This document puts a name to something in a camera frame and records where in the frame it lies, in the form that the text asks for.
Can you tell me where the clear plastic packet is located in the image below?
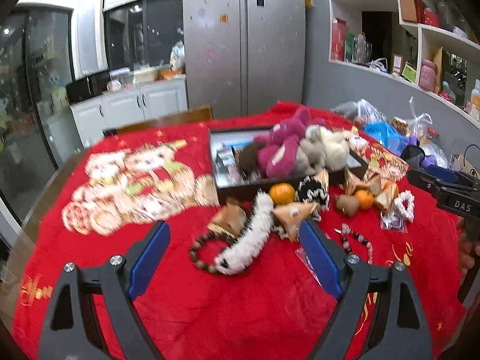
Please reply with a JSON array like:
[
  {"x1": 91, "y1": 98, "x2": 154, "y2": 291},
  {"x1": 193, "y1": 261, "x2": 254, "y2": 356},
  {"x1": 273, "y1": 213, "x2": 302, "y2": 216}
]
[{"x1": 295, "y1": 246, "x2": 330, "y2": 288}]

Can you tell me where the gold triangular snack packet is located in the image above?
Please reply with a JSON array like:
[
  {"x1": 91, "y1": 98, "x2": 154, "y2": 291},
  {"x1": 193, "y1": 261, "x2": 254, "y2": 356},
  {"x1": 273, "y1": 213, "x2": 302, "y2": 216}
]
[{"x1": 272, "y1": 202, "x2": 317, "y2": 242}]

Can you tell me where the black white crochet scrunchie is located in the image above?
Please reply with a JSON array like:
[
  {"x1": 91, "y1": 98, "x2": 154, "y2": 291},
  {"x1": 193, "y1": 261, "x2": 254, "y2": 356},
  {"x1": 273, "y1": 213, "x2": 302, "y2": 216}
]
[{"x1": 295, "y1": 175, "x2": 329, "y2": 211}]

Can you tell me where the cream fluffy plush toy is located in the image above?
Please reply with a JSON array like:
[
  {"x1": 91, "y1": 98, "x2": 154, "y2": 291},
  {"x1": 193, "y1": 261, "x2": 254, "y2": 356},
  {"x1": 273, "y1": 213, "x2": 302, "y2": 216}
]
[{"x1": 320, "y1": 126, "x2": 350, "y2": 172}]

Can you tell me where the white fluffy panda plush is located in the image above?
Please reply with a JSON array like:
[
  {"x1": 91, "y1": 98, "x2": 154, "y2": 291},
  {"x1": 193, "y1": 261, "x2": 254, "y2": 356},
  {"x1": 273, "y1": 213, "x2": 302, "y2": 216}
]
[{"x1": 214, "y1": 190, "x2": 274, "y2": 275}]

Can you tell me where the brown wooden bead bracelet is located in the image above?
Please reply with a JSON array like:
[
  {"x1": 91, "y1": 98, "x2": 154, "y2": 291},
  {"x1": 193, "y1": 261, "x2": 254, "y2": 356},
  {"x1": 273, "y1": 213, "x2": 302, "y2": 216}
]
[{"x1": 188, "y1": 229, "x2": 241, "y2": 275}]

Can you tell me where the beige fluffy plush toy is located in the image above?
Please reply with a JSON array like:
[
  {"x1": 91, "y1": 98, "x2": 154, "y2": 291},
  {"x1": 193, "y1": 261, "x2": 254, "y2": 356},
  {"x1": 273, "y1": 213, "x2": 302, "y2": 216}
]
[{"x1": 293, "y1": 124, "x2": 326, "y2": 176}]

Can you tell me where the Choco Magic snack packet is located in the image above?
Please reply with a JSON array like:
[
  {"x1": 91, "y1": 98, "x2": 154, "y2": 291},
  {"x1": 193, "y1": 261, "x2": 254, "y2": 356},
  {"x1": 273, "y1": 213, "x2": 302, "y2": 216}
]
[{"x1": 207, "y1": 197, "x2": 248, "y2": 237}]

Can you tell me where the magenta plush bear toy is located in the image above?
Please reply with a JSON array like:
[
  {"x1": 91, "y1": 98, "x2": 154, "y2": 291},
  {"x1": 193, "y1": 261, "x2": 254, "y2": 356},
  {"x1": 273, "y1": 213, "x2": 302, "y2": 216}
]
[{"x1": 254, "y1": 108, "x2": 326, "y2": 178}]

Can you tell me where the brown furry plush toy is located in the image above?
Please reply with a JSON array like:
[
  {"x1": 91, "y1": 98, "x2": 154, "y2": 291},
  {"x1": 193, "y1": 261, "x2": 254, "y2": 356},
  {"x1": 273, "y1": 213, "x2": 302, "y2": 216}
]
[{"x1": 236, "y1": 141, "x2": 266, "y2": 180}]

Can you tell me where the person's right hand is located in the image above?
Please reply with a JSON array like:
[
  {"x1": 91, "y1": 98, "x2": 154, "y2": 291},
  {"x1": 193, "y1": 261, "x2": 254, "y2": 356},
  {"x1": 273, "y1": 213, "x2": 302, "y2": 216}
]
[{"x1": 456, "y1": 217, "x2": 479, "y2": 283}]

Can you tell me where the purple cloth item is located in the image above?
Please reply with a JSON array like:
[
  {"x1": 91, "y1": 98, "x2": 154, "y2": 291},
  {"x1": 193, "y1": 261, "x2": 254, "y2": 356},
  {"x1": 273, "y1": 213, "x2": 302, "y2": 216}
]
[{"x1": 400, "y1": 136, "x2": 438, "y2": 171}]

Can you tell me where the white red crochet scrunchie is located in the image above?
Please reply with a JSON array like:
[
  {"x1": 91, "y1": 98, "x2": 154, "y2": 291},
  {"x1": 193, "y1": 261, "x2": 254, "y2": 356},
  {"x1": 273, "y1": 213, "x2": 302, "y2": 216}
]
[{"x1": 393, "y1": 190, "x2": 415, "y2": 223}]

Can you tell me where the blue plastic bag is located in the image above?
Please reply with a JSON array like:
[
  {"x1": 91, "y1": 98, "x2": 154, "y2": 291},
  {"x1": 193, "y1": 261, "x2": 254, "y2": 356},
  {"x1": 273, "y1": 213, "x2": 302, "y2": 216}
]
[{"x1": 364, "y1": 121, "x2": 406, "y2": 157}]

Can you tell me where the orange mandarin near box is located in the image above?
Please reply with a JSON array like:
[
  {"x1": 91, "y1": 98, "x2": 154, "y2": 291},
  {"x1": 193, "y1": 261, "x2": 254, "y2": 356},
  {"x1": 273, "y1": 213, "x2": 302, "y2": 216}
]
[{"x1": 268, "y1": 183, "x2": 295, "y2": 206}]

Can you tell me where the red teddy bear tablecloth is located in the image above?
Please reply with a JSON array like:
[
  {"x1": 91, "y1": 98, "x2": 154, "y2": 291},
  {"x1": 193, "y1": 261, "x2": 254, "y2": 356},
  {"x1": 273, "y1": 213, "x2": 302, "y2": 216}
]
[{"x1": 10, "y1": 101, "x2": 468, "y2": 360}]

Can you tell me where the clear plastic bag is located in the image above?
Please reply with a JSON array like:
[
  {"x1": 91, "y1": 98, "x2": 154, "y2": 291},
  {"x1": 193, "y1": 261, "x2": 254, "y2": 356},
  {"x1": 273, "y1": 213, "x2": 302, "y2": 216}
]
[{"x1": 330, "y1": 99, "x2": 387, "y2": 128}]

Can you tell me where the black shallow storage box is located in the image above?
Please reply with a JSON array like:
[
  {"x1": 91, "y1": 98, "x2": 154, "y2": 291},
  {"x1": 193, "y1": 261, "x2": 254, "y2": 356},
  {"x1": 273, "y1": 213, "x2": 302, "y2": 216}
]
[{"x1": 208, "y1": 125, "x2": 370, "y2": 205}]

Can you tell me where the white kitchen cabinet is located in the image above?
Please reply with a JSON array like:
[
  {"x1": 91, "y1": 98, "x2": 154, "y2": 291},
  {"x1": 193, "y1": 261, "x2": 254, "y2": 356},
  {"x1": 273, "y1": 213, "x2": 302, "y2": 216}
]
[{"x1": 71, "y1": 75, "x2": 188, "y2": 148}]

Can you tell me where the wooden chair back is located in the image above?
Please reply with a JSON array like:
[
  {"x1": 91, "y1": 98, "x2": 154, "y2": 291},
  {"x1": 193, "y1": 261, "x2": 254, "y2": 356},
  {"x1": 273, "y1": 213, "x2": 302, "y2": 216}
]
[{"x1": 103, "y1": 106, "x2": 213, "y2": 137}]

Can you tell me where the black microwave oven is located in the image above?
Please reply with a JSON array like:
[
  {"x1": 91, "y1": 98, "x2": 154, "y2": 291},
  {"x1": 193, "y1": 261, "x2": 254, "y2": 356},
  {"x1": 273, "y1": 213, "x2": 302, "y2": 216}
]
[{"x1": 66, "y1": 70, "x2": 111, "y2": 105}]

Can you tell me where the silver double door refrigerator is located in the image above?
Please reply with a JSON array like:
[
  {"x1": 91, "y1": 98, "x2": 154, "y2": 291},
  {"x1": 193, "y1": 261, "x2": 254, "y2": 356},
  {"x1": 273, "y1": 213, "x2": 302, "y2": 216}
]
[{"x1": 183, "y1": 0, "x2": 306, "y2": 119}]

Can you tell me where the black glass sliding door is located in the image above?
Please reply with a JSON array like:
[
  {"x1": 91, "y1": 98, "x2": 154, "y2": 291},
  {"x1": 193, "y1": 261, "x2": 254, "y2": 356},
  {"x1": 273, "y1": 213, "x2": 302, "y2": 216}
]
[{"x1": 1, "y1": 6, "x2": 82, "y2": 224}]

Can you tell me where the grey white bead bracelet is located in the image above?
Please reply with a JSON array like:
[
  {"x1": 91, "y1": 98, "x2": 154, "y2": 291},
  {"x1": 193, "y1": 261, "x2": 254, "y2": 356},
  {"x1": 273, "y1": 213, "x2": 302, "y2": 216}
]
[{"x1": 333, "y1": 223, "x2": 375, "y2": 265}]

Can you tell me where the small brown bear keychain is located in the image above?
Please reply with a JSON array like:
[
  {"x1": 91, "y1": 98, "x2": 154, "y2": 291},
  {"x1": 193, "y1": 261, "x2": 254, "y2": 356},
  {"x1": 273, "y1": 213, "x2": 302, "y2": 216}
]
[{"x1": 335, "y1": 194, "x2": 360, "y2": 218}]

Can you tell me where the white wall shelf unit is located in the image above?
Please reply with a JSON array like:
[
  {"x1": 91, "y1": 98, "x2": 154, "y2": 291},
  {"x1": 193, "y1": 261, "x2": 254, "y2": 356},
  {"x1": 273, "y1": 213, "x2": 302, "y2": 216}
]
[{"x1": 329, "y1": 0, "x2": 479, "y2": 126}]

